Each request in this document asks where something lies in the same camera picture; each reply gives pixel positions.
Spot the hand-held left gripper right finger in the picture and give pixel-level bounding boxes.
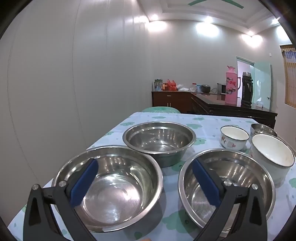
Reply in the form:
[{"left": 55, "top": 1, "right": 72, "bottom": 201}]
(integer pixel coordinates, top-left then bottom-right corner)
[{"left": 191, "top": 158, "right": 269, "bottom": 241}]

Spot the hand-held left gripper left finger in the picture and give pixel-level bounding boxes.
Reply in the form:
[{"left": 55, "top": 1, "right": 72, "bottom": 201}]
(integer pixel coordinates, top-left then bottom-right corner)
[{"left": 23, "top": 158, "right": 99, "bottom": 241}]

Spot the large stainless steel bowl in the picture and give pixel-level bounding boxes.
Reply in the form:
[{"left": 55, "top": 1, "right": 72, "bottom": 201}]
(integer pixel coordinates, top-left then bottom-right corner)
[
  {"left": 51, "top": 145, "right": 164, "bottom": 233},
  {"left": 178, "top": 148, "right": 276, "bottom": 238}
]

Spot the small white enamel bowl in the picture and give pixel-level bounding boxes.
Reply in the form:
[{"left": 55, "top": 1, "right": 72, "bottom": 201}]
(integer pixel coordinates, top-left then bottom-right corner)
[{"left": 220, "top": 125, "right": 250, "bottom": 151}]

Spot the medium stainless steel bowl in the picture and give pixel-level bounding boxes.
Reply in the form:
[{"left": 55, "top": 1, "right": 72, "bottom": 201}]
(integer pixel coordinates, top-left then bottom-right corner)
[{"left": 122, "top": 121, "right": 196, "bottom": 168}]

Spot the large white enamel bowl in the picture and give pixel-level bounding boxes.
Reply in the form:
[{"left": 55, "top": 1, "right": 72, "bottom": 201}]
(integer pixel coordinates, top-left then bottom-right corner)
[{"left": 248, "top": 134, "right": 295, "bottom": 185}]

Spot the small stainless steel bowl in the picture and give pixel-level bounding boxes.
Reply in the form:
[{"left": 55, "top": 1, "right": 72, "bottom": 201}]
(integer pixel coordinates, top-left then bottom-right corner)
[{"left": 250, "top": 123, "right": 278, "bottom": 142}]

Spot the green cloud print tablecloth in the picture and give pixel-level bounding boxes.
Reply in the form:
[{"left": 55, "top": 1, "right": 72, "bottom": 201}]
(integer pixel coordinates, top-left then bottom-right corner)
[{"left": 7, "top": 112, "right": 296, "bottom": 241}]

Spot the dark carved wooden table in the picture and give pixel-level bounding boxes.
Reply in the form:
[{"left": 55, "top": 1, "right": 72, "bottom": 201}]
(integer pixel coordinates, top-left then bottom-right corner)
[{"left": 191, "top": 91, "right": 278, "bottom": 129}]

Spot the green plastic stool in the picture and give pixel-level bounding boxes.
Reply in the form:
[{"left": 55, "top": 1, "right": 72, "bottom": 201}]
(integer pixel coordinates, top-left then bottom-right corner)
[{"left": 142, "top": 106, "right": 181, "bottom": 114}]

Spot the brown wooden cabinet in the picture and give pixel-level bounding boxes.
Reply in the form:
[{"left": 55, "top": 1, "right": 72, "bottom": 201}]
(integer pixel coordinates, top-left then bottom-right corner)
[{"left": 151, "top": 91, "right": 193, "bottom": 114}]

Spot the pink thermos flask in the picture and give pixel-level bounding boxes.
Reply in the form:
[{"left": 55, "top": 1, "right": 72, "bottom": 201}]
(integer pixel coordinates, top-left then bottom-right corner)
[{"left": 225, "top": 66, "right": 241, "bottom": 107}]

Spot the black thermos flask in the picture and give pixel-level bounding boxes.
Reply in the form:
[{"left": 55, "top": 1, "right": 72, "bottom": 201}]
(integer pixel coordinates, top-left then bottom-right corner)
[{"left": 240, "top": 72, "right": 254, "bottom": 108}]

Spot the red plastic bag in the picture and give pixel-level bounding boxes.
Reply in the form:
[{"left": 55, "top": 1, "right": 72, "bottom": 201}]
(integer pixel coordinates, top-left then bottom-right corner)
[{"left": 165, "top": 79, "right": 177, "bottom": 91}]

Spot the pale green door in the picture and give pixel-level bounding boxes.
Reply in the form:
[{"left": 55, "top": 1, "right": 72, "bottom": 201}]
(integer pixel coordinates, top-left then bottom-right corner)
[{"left": 253, "top": 61, "right": 271, "bottom": 110}]

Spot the yellow window blind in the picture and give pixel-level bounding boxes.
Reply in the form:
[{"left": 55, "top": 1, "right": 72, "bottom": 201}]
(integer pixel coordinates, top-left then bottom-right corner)
[{"left": 280, "top": 44, "right": 296, "bottom": 107}]

